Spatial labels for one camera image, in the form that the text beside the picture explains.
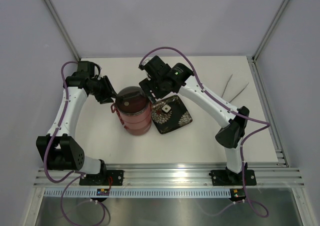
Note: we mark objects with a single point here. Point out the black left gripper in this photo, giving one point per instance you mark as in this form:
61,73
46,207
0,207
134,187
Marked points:
109,92

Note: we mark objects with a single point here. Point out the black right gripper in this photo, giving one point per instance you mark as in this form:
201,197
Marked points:
148,83

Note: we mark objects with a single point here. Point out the grey transparent lid red handles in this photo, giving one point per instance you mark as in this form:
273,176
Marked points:
130,101

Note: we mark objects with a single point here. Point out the pink bowl with handles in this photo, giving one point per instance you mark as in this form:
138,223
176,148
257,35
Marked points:
132,125

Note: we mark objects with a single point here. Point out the metal food tongs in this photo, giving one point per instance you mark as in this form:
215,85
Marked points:
233,88

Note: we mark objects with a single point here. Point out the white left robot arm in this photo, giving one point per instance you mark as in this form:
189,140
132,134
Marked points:
58,149

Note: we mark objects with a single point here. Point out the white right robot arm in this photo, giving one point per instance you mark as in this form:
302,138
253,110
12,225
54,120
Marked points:
232,120

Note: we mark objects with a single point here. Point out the white sushi cube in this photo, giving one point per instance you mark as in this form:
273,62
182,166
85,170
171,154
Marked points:
166,108

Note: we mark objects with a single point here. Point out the black floral square plate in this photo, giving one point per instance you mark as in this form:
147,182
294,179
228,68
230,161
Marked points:
177,118

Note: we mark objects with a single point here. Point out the dark pink bowl front left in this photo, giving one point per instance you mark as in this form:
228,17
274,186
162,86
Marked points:
138,132

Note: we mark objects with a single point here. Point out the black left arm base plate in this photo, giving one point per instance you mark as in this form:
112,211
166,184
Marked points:
112,177

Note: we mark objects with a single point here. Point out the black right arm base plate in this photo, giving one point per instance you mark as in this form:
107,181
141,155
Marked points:
225,177

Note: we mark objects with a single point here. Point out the left aluminium post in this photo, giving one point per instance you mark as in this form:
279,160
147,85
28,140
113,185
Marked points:
58,22

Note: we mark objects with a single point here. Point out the aluminium post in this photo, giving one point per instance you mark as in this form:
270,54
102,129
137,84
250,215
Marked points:
58,22
271,29

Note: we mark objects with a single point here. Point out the slotted white cable duct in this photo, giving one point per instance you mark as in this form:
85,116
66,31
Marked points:
196,193

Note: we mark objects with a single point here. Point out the aluminium front rail frame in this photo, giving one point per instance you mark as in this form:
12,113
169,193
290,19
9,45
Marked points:
196,175

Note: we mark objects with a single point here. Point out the right aluminium post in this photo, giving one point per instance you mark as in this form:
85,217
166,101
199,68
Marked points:
271,29

